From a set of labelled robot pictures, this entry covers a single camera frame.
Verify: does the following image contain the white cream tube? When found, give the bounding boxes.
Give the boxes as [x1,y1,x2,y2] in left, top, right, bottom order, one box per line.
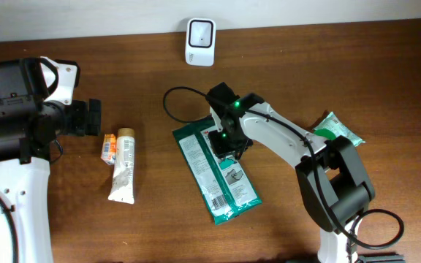
[108,128,135,205]

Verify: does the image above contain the green lid jar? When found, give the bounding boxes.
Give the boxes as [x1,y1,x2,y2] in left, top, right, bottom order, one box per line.
[314,129,337,140]

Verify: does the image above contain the orange tissue packet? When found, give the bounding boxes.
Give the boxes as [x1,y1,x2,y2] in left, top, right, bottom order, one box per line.
[101,134,116,165]

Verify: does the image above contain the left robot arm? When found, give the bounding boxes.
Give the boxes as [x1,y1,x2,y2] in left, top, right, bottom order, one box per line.
[0,56,102,262]

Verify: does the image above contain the white barcode scanner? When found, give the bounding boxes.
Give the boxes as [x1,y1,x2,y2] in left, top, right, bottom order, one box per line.
[185,18,216,66]

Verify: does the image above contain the green 3M wipes pack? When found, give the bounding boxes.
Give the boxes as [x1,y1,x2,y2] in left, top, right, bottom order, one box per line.
[172,118,262,225]

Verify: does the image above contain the mint green wipes packet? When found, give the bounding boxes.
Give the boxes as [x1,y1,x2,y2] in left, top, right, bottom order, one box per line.
[314,112,365,147]

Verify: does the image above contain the black right camera cable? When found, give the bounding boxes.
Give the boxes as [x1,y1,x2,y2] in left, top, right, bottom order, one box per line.
[162,85,219,124]

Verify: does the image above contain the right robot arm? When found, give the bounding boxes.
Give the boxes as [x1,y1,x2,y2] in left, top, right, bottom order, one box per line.
[205,83,375,262]

